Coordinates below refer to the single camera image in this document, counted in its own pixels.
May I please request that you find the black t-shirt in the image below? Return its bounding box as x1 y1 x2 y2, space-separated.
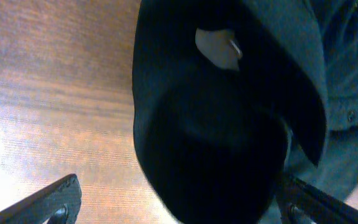
132 0 358 223

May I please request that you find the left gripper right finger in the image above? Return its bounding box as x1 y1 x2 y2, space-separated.
276 174 358 224

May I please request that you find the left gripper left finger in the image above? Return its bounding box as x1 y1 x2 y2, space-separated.
0 174 82 224

